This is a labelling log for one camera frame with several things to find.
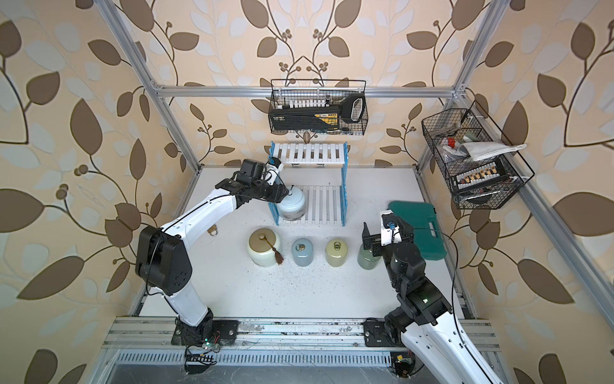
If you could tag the cream jar with tassel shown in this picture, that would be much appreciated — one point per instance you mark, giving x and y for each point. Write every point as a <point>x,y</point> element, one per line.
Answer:
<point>264,248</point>

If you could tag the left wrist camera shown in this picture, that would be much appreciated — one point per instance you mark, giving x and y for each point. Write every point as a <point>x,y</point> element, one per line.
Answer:
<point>273,170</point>

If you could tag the yellow-green cylindrical tea canister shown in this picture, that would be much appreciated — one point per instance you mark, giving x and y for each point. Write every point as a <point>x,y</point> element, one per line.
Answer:
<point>336,252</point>

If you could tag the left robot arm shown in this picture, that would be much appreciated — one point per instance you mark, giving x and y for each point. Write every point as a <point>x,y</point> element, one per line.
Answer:
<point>163,260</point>

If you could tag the white paper packet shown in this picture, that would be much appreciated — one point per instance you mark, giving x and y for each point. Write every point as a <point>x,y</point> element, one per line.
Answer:
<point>480,151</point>

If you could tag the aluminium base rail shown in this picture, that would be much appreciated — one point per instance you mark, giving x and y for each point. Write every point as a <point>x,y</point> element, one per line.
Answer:
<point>244,333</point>

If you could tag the blue cylindrical tea canister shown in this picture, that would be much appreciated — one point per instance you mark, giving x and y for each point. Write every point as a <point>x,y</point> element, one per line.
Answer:
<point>302,251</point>

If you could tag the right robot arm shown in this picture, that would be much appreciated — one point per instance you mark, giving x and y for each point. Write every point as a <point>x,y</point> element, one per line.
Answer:
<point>425,321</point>

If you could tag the bit set tray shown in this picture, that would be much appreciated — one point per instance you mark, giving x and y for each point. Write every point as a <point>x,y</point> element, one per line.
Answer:
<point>480,177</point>

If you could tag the black yellow tool box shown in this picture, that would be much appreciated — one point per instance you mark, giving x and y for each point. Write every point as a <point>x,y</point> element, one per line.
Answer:
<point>305,119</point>

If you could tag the blue white two-tier shelf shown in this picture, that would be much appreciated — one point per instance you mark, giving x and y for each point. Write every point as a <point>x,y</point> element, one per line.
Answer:
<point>319,171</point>

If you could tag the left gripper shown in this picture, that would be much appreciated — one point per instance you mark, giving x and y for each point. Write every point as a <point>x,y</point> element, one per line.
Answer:
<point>282,192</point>

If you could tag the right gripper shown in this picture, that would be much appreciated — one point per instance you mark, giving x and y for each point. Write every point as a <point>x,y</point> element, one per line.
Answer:
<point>374,240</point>

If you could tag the green cylindrical tea canister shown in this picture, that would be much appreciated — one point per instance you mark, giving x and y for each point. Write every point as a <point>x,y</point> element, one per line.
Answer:
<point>367,259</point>

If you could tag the light blue round jar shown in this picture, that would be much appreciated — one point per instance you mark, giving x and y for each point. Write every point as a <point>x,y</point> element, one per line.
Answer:
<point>293,206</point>

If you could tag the green plastic tool case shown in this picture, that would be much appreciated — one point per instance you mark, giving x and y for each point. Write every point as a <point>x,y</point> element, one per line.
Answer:
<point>423,218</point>

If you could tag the white bit row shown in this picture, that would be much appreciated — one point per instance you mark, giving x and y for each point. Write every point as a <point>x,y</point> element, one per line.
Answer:
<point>308,103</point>

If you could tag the black wire basket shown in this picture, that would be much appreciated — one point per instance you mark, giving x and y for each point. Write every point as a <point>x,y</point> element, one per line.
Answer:
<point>480,165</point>
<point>346,94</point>

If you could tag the back black wire basket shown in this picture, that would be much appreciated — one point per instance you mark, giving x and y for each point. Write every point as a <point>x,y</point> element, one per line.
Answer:
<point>346,94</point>

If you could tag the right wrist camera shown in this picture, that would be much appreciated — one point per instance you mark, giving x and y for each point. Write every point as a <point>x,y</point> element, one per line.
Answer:
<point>390,229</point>

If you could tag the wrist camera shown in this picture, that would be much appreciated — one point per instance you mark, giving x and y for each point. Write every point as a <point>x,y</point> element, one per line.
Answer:
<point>390,229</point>
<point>273,170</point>

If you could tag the right black wire basket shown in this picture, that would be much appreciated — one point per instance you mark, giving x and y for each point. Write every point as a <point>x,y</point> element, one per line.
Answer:
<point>480,165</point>

